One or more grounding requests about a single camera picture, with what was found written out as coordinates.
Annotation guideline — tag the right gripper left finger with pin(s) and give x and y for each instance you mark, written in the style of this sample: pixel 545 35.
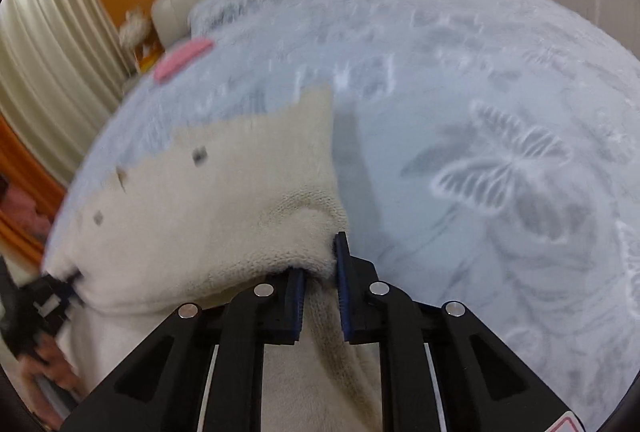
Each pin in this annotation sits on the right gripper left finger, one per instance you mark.
pixel 285 309

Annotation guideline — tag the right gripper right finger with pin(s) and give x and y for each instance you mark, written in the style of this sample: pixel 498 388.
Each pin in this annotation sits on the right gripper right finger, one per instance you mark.
pixel 353 277

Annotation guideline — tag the cream knitted sweater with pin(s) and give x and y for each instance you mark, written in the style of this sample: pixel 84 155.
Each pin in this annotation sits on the cream knitted sweater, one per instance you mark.
pixel 224 205

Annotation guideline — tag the person's left hand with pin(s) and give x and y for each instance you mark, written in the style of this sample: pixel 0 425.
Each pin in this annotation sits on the person's left hand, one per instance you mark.
pixel 50 363

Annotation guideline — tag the grey butterfly bedspread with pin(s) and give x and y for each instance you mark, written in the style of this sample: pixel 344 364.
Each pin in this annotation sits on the grey butterfly bedspread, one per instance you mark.
pixel 485 151

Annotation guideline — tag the cream pleated curtain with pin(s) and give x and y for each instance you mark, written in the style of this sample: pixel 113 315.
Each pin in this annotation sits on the cream pleated curtain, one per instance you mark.
pixel 62 71

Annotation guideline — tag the pink folded garment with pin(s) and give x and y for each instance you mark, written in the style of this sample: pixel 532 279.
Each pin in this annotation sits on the pink folded garment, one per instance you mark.
pixel 180 57

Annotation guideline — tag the plush toy on nightstand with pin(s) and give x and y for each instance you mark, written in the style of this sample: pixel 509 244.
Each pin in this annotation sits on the plush toy on nightstand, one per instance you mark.
pixel 135 29

